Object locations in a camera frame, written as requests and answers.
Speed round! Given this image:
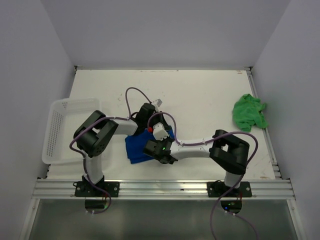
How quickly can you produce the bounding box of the blue towel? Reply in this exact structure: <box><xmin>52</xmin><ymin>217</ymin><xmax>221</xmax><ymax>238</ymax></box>
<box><xmin>125</xmin><ymin>126</ymin><xmax>175</xmax><ymax>164</ymax></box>

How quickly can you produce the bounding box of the green towel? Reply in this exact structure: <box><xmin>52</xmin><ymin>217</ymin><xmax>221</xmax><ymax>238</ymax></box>
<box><xmin>232</xmin><ymin>93</ymin><xmax>269</xmax><ymax>133</ymax></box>

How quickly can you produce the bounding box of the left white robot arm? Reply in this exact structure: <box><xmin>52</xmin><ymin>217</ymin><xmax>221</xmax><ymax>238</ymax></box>
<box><xmin>69</xmin><ymin>103</ymin><xmax>159</xmax><ymax>197</ymax></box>

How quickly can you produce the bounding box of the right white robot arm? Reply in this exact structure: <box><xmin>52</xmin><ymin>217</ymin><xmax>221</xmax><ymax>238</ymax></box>
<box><xmin>143</xmin><ymin>129</ymin><xmax>250</xmax><ymax>197</ymax></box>

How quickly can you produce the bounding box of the white perforated plastic basket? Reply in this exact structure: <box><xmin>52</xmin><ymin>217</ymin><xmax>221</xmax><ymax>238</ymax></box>
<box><xmin>42</xmin><ymin>97</ymin><xmax>101</xmax><ymax>165</ymax></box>

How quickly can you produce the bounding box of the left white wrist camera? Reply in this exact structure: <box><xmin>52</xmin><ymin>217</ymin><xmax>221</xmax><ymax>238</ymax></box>
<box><xmin>151</xmin><ymin>98</ymin><xmax>163</xmax><ymax>108</ymax></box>

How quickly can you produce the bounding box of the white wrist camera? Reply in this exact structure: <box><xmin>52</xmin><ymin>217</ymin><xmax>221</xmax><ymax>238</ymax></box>
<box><xmin>151</xmin><ymin>98</ymin><xmax>163</xmax><ymax>108</ymax></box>
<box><xmin>147</xmin><ymin>122</ymin><xmax>170</xmax><ymax>141</ymax></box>

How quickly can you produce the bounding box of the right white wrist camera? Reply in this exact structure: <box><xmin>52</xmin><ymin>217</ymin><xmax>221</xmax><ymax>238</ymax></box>
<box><xmin>147</xmin><ymin>122</ymin><xmax>170</xmax><ymax>141</ymax></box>

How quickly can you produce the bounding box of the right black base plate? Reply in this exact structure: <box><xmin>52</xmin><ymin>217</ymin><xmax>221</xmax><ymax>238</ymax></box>
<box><xmin>206</xmin><ymin>180</ymin><xmax>253</xmax><ymax>198</ymax></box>

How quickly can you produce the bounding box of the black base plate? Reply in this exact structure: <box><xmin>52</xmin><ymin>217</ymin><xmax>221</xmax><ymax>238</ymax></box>
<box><xmin>72</xmin><ymin>181</ymin><xmax>120</xmax><ymax>198</ymax></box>
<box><xmin>206</xmin><ymin>180</ymin><xmax>253</xmax><ymax>198</ymax></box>

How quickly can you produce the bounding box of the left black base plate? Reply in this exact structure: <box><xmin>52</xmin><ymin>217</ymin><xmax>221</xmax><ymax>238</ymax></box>
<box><xmin>72</xmin><ymin>181</ymin><xmax>120</xmax><ymax>198</ymax></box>

